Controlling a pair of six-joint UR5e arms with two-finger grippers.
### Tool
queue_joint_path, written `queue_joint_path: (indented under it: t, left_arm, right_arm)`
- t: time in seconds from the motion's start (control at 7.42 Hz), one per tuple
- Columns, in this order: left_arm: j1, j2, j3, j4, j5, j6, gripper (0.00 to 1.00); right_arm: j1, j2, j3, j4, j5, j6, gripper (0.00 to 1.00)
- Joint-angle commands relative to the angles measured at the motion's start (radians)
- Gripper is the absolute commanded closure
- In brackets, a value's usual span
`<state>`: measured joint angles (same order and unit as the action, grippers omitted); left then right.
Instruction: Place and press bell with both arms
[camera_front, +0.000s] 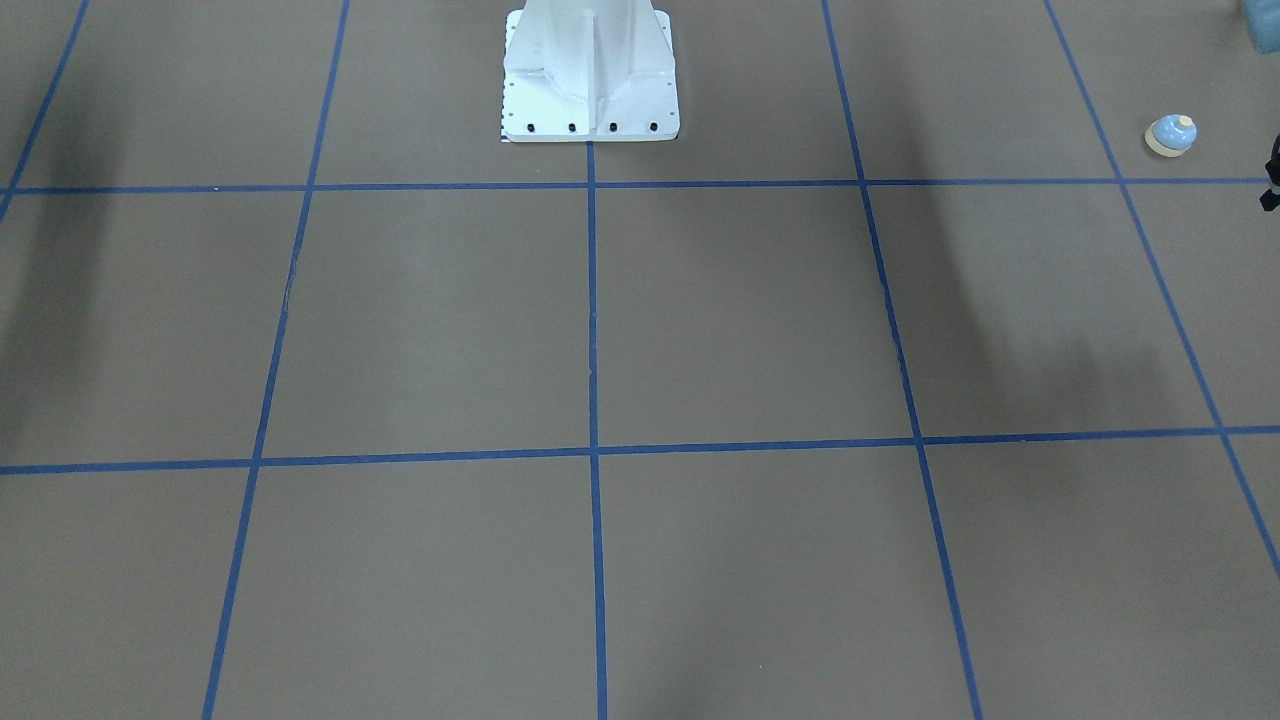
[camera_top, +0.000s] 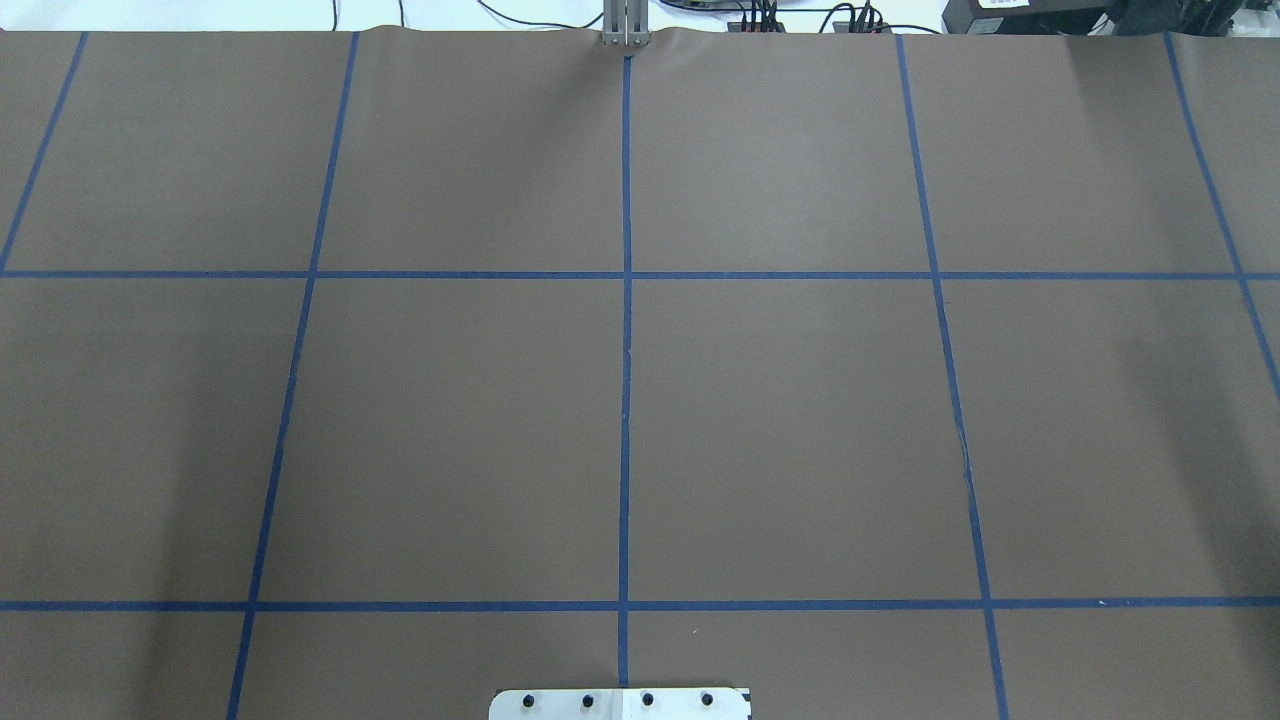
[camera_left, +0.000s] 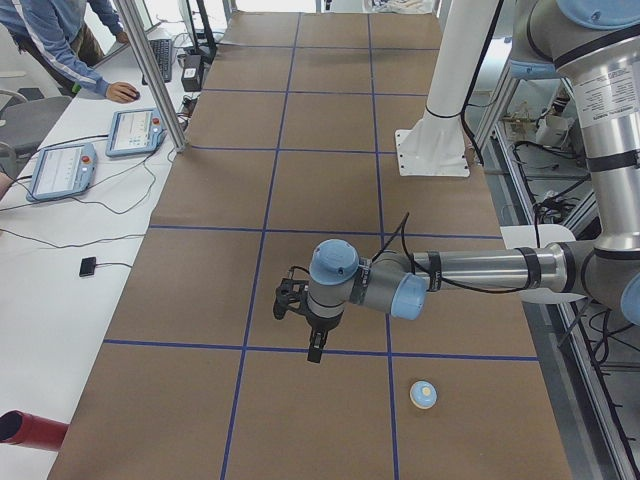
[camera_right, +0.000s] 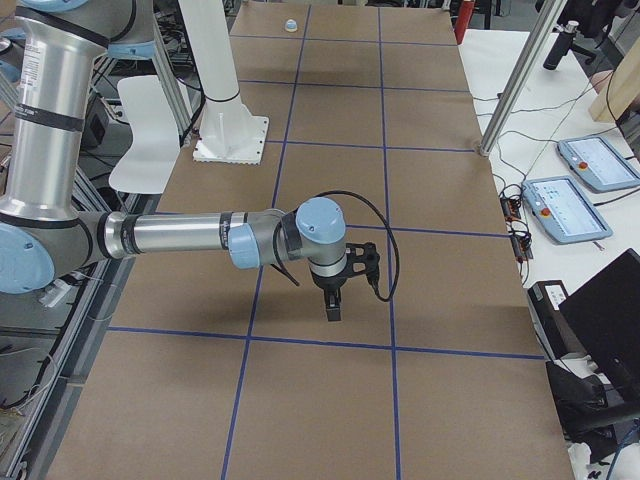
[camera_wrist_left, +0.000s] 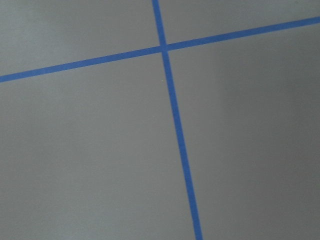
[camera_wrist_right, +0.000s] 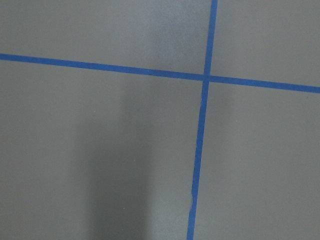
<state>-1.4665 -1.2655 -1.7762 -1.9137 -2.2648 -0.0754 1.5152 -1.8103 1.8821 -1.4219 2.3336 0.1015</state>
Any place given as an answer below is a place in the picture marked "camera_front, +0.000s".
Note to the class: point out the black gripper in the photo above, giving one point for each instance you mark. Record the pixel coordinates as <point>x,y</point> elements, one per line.
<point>1273,180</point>

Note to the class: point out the blue service bell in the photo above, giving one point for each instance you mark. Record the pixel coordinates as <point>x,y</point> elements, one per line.
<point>1171,136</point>

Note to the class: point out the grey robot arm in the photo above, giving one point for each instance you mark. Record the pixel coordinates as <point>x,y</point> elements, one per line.
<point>1262,21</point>

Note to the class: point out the white metal mounting stand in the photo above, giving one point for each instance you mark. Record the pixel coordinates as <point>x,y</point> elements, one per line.
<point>589,71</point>

